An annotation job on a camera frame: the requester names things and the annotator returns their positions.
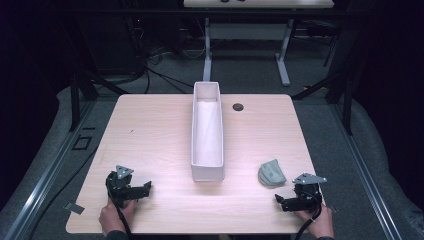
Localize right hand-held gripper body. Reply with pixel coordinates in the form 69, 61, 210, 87
289, 172, 328, 213

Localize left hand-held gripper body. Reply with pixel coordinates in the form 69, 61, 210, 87
105, 164, 145, 208

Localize person's right hand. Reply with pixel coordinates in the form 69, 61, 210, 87
295, 203, 335, 239

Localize person's left hand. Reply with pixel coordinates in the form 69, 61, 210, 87
98, 198, 138, 237

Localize folded green cloth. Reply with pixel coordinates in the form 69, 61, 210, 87
257, 158, 288, 187

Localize grey tape piece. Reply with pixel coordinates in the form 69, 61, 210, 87
63, 201, 86, 215

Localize long white box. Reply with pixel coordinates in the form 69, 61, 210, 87
190, 81, 225, 183

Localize black metal stand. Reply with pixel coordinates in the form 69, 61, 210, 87
63, 33, 129, 132
291, 19, 371, 136

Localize white desk with metal legs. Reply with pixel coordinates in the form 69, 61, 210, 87
182, 0, 335, 87

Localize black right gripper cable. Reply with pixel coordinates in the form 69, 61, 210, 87
293, 190, 324, 240

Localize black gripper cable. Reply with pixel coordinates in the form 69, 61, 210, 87
105, 179, 134, 240
293, 190, 324, 240

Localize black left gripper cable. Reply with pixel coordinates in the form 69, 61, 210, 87
105, 179, 134, 240

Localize metal floor rail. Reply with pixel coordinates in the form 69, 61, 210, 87
331, 103, 403, 240
3, 99, 98, 240

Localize bundle of floor cables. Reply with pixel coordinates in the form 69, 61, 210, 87
123, 16, 208, 95

